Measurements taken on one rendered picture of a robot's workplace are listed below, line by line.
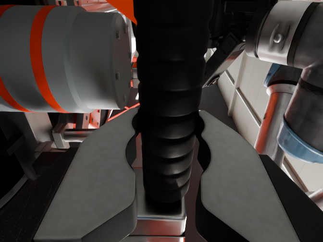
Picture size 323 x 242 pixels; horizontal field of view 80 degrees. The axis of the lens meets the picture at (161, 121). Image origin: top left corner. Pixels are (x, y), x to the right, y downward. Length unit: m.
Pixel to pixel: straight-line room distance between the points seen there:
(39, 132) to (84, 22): 0.21
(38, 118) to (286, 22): 0.38
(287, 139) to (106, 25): 0.28
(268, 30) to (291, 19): 0.02
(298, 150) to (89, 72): 0.29
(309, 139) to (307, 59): 0.10
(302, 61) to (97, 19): 0.25
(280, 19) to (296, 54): 0.05
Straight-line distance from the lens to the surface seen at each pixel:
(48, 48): 0.25
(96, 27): 0.25
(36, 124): 0.38
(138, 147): 0.28
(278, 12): 0.30
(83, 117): 0.53
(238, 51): 0.36
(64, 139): 0.41
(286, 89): 0.72
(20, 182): 0.50
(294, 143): 0.33
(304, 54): 0.29
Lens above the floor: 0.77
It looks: 33 degrees up
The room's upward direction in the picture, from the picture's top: 179 degrees counter-clockwise
